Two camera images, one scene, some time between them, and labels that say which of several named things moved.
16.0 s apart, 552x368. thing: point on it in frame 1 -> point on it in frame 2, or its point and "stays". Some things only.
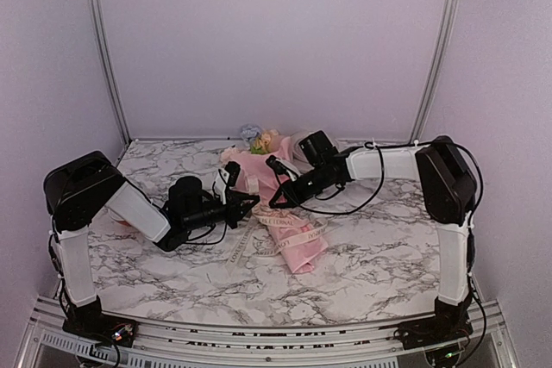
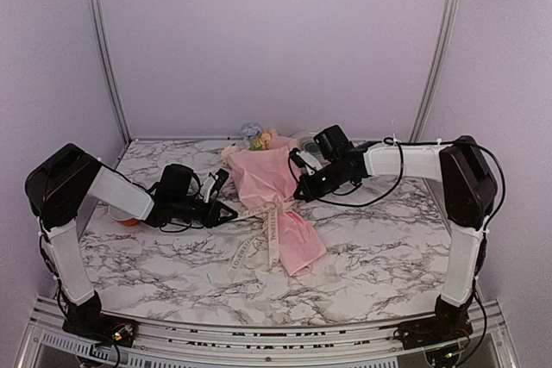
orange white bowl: [117, 217] stays
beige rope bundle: [267, 216] -> [270, 223]
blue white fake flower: [249, 132] stays
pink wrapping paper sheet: [302, 244] stays
